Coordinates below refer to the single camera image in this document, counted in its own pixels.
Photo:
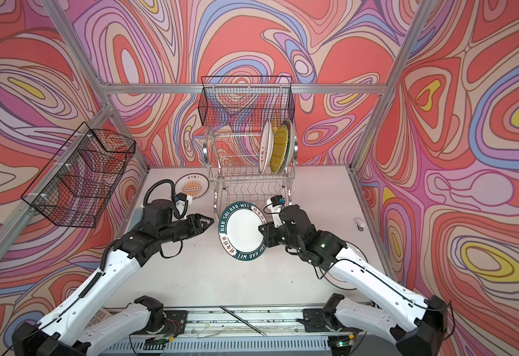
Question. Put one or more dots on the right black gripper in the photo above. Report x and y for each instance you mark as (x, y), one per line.
(269, 233)

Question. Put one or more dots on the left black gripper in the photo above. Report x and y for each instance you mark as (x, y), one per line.
(198, 227)

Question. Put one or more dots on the dark green rim plate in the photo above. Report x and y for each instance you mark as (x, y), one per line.
(239, 233)

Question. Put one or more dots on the orange sunburst plate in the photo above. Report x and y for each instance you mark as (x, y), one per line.
(266, 146)
(195, 185)

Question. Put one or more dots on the yellow woven pattern plate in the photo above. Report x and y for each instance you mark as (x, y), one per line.
(281, 139)

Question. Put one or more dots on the light green flower plate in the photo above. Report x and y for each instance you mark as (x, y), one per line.
(291, 143)

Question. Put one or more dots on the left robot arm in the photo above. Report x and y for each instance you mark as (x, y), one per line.
(66, 329)

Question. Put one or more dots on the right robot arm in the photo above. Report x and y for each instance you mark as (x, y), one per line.
(415, 324)

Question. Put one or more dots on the silver two-tier dish rack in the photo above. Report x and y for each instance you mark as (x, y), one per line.
(232, 162)

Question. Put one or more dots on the black thin rod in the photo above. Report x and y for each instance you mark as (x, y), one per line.
(241, 320)

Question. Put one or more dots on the small white clip object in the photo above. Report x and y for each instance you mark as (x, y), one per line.
(360, 223)

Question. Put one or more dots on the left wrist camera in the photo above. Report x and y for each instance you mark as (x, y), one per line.
(183, 198)

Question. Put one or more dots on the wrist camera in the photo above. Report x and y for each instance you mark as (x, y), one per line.
(183, 198)
(274, 205)

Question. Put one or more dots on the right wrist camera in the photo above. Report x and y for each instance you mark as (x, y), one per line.
(274, 205)

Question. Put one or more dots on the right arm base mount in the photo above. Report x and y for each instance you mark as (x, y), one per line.
(314, 321)

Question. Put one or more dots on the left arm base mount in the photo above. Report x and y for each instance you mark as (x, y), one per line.
(172, 324)

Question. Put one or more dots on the black wire basket back wall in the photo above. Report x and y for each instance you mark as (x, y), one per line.
(244, 103)

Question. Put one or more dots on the black wire basket wall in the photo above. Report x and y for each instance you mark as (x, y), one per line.
(244, 103)
(84, 181)

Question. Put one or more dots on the black wire basket left wall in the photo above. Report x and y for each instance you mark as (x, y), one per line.
(84, 181)

